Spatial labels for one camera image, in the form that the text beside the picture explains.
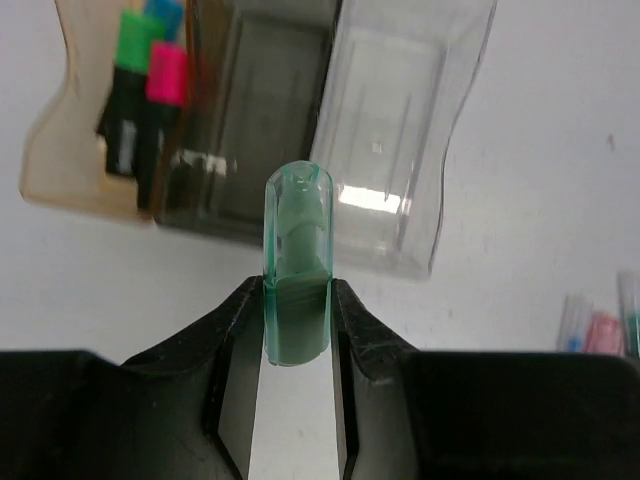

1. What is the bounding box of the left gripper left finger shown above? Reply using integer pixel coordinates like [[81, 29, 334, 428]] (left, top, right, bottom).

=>
[[1, 276, 263, 479]]

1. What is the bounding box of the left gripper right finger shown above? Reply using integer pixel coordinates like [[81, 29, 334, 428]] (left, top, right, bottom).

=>
[[331, 279, 639, 479]]

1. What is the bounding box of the mint green correction tape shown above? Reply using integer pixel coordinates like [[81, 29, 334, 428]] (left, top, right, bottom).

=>
[[263, 160, 334, 367]]

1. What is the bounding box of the pink cap black highlighter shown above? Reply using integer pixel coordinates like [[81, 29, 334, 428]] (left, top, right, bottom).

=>
[[134, 41, 188, 211]]

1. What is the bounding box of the green cap black highlighter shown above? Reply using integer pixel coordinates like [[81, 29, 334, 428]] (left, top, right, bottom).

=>
[[96, 9, 165, 177]]

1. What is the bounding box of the blue cap black highlighter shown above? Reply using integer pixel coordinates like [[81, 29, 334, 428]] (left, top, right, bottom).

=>
[[143, 0, 184, 42]]

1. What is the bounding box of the blue pen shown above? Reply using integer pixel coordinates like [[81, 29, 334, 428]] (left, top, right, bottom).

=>
[[556, 294, 593, 352]]

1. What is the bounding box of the green pen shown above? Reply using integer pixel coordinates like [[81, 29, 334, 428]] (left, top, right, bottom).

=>
[[617, 271, 639, 358]]

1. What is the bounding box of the amber transparent container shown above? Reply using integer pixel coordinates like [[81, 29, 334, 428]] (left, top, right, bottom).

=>
[[18, 0, 201, 221]]

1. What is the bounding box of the clear transparent container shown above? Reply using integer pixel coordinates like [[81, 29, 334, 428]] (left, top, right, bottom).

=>
[[311, 0, 496, 279]]

